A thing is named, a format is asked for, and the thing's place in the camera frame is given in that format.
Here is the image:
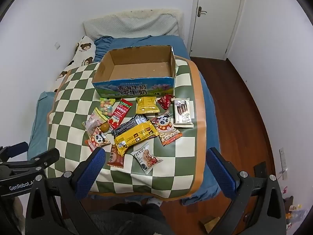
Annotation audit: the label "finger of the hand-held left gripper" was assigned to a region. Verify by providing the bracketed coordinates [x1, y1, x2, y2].
[0, 141, 29, 163]
[24, 147, 60, 170]

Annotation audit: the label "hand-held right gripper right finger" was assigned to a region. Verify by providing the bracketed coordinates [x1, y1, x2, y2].
[206, 147, 287, 235]

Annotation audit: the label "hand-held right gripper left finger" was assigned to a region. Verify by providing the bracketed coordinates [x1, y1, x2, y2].
[26, 147, 107, 235]

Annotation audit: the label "brown pastry packet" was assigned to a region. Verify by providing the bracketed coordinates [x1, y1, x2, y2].
[107, 144, 125, 169]

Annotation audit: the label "white cookie packet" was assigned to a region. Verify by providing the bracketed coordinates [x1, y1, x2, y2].
[130, 142, 163, 175]

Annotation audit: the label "blue cardboard box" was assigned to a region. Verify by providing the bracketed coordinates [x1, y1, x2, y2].
[92, 44, 177, 99]

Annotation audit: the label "person's left forearm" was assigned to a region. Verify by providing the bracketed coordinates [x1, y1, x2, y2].
[10, 197, 27, 228]

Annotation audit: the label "panda print snack packet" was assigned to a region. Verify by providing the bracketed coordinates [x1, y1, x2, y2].
[85, 127, 112, 152]
[150, 111, 174, 134]

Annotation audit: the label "black floor box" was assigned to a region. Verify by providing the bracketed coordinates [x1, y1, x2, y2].
[254, 161, 267, 177]

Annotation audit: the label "pink snack packet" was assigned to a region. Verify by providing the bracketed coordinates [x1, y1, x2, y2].
[83, 107, 108, 135]

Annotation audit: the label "green white checkered mat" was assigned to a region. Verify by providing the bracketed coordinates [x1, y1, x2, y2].
[46, 56, 207, 199]

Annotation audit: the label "large yellow snack packet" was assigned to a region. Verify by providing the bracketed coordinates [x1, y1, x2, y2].
[114, 121, 159, 156]

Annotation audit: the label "blue bed sheet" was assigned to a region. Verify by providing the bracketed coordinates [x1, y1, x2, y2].
[28, 35, 220, 206]

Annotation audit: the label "black snack packet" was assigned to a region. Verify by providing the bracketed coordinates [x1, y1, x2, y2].
[111, 114, 150, 137]

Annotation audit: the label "person's dark trousers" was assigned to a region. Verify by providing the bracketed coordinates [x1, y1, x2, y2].
[81, 202, 169, 235]

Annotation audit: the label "orange snack packet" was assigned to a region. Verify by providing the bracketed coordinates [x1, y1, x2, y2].
[158, 127, 183, 147]

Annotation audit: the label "colourful candy bag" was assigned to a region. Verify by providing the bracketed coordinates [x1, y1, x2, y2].
[99, 97, 116, 118]

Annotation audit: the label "long red snack packet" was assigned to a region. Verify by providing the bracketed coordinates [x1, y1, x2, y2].
[108, 99, 133, 130]

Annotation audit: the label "white power strip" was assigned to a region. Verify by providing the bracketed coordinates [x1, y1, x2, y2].
[279, 147, 288, 180]

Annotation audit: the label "person's white sock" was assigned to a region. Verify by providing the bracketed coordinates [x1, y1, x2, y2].
[147, 197, 163, 207]

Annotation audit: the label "white chocolate biscuit packet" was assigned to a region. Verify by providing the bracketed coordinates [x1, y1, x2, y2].
[171, 97, 195, 128]

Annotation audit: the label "colourful clutter pile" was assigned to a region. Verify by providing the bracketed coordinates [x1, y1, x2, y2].
[281, 186, 309, 226]

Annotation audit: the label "small yellow snack packet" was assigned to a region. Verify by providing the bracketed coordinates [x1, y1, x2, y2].
[135, 96, 160, 115]

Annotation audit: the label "small red snack packet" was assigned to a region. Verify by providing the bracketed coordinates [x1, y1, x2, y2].
[157, 94, 174, 110]

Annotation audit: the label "bear print pillow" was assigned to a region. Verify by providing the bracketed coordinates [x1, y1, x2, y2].
[55, 35, 96, 89]

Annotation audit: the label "blue ruffled pillow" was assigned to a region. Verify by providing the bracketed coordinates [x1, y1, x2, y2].
[94, 35, 118, 63]

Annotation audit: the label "white door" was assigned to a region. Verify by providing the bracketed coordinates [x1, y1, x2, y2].
[188, 0, 247, 60]

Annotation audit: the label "white quilted cushion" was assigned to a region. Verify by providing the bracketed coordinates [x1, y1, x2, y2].
[83, 9, 184, 41]

